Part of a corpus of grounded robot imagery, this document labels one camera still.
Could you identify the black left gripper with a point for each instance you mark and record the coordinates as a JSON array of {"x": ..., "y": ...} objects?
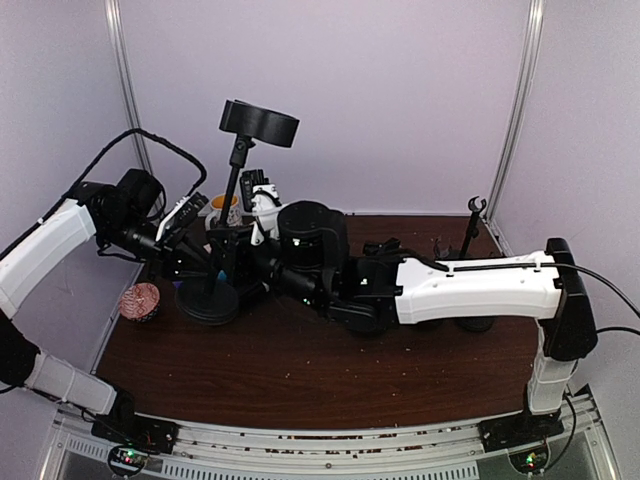
[{"x": 173, "y": 252}]

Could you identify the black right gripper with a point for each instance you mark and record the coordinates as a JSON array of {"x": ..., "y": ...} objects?
[{"x": 231, "y": 262}]

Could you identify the black stand with glitter microphone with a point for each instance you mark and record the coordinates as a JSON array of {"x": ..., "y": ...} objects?
[{"x": 388, "y": 247}]

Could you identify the black stand for purple microphone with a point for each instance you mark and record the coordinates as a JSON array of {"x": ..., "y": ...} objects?
[{"x": 443, "y": 250}]

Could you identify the black stand for pink microphone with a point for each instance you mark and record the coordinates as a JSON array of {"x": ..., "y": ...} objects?
[{"x": 476, "y": 206}]

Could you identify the black stand with blue microphone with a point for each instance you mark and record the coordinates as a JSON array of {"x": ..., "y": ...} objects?
[{"x": 476, "y": 325}]

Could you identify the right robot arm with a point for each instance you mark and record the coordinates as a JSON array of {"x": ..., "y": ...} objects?
[{"x": 301, "y": 249}]

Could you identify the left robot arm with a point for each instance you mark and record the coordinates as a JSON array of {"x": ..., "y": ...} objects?
[{"x": 118, "y": 215}]

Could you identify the white floral ceramic mug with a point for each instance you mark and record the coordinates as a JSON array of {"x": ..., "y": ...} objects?
[{"x": 234, "y": 217}]

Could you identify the red patterned small bowl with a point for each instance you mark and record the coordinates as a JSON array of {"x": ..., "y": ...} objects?
[{"x": 140, "y": 303}]

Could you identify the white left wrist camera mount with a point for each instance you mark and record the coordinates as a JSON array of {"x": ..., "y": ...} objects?
[{"x": 185, "y": 211}]

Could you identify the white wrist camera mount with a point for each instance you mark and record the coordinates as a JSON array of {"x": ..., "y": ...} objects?
[
  {"x": 266, "y": 206},
  {"x": 185, "y": 211}
]

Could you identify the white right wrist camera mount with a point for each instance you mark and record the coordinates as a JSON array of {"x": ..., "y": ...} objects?
[{"x": 266, "y": 206}]

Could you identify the aluminium corner frame post left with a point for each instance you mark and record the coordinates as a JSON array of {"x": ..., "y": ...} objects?
[{"x": 118, "y": 42}]

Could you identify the aluminium corner frame post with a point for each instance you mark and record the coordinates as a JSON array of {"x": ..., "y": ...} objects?
[
  {"x": 118, "y": 42},
  {"x": 527, "y": 69}
]

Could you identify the aluminium corner frame post right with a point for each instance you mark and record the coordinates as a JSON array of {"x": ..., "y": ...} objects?
[{"x": 527, "y": 69}]

